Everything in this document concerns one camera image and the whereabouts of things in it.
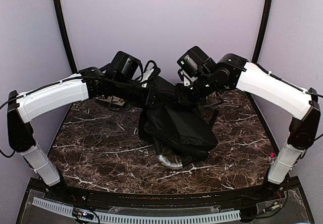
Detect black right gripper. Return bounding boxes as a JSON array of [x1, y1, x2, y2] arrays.
[[175, 72, 217, 108]]

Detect black student backpack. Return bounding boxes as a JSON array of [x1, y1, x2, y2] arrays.
[[138, 77, 219, 170]]

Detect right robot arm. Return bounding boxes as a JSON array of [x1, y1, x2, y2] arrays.
[[176, 46, 321, 201]]

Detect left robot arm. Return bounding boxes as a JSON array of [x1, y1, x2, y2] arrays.
[[5, 51, 160, 202]]

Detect cream floral mug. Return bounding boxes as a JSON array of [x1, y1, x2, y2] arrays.
[[206, 92, 224, 106]]

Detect floral square plate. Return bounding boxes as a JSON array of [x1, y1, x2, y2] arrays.
[[96, 96, 126, 106]]

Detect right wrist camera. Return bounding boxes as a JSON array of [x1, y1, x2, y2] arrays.
[[178, 69, 196, 87]]

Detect white slotted cable duct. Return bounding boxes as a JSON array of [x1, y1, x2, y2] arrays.
[[31, 197, 241, 223]]

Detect black right frame post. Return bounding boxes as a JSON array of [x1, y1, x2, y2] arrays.
[[252, 0, 273, 63]]

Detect black frame post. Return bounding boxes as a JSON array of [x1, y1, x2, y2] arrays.
[[252, 0, 273, 63], [53, 0, 78, 73]]

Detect black left frame post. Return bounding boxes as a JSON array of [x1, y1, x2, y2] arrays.
[[53, 0, 78, 73]]

